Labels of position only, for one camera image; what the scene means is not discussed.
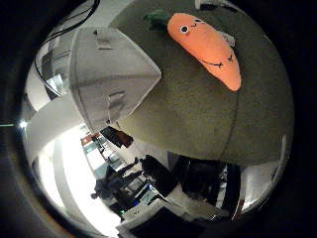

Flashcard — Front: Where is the grey fabric container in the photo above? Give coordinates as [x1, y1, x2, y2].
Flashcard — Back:
[68, 27, 162, 133]

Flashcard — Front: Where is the black cable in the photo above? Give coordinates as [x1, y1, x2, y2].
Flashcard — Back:
[33, 0, 102, 97]

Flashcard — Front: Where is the orange carrot plush toy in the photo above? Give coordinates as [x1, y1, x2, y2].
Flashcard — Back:
[143, 9, 243, 93]

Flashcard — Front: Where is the olive green table cloth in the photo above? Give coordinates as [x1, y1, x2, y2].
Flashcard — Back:
[108, 0, 295, 167]

